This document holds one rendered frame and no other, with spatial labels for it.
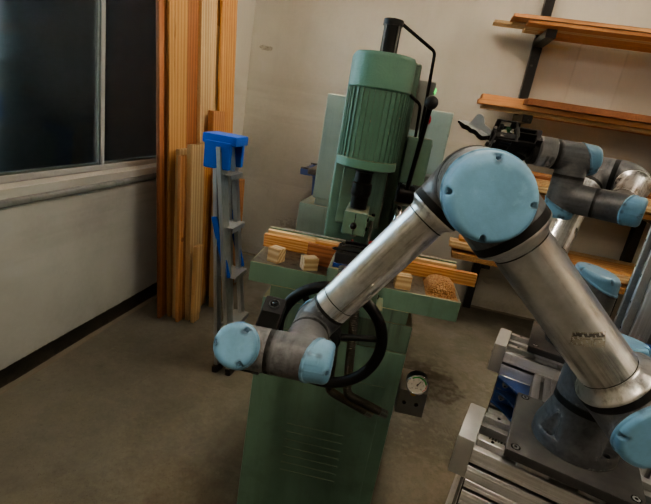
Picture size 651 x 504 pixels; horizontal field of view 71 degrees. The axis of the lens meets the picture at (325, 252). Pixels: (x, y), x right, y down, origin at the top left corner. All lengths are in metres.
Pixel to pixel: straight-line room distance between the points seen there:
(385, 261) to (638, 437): 0.44
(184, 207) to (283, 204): 1.39
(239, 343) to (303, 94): 3.18
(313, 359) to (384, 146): 0.72
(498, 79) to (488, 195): 3.08
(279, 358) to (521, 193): 0.43
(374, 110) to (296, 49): 2.60
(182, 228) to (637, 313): 2.19
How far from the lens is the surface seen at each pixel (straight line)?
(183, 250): 2.74
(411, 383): 1.34
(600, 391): 0.79
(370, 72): 1.28
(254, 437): 1.60
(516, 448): 0.96
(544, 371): 1.46
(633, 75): 3.87
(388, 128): 1.29
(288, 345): 0.75
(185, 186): 2.66
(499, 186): 0.62
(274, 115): 3.86
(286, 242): 1.44
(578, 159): 1.30
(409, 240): 0.78
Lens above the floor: 1.35
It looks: 17 degrees down
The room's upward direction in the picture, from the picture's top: 9 degrees clockwise
